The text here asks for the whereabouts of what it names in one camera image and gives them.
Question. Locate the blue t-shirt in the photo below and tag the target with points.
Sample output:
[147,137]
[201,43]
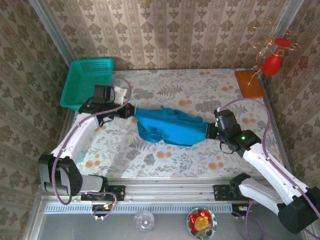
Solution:
[172,127]

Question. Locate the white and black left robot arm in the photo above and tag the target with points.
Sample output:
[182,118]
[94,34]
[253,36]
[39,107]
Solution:
[80,132]

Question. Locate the teal plastic basket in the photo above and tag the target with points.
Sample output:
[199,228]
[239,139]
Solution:
[85,85]

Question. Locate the orange wooden board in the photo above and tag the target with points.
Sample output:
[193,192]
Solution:
[250,85]

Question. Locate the pale teal round coaster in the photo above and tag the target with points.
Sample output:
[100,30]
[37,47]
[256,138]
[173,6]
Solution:
[82,157]

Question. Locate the floral tablecloth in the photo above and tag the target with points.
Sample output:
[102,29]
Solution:
[175,162]

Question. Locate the red wine glass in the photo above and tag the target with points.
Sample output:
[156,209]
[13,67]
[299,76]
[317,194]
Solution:
[271,65]

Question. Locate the small black controller board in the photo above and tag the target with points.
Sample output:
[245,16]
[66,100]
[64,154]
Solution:
[240,209]
[101,208]

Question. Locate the red wrapped candy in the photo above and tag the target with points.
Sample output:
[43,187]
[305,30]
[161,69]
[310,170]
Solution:
[196,216]

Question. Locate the patterned bowl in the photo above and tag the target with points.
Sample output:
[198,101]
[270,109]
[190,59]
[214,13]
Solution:
[213,225]

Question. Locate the yellow wrapped candy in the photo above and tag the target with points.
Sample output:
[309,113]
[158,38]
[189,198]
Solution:
[201,223]

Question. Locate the clear glass cup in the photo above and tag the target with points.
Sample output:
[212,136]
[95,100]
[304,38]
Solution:
[143,221]

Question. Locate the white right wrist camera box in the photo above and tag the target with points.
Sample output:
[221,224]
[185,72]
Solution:
[219,109]

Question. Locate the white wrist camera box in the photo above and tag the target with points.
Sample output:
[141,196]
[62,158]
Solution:
[120,95]
[219,109]

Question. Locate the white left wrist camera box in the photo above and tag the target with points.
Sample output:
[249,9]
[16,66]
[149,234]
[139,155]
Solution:
[120,95]

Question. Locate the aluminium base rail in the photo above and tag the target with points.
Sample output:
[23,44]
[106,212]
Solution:
[170,190]

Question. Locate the aluminium corner post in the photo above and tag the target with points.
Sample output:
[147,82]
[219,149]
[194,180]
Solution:
[52,32]
[287,17]

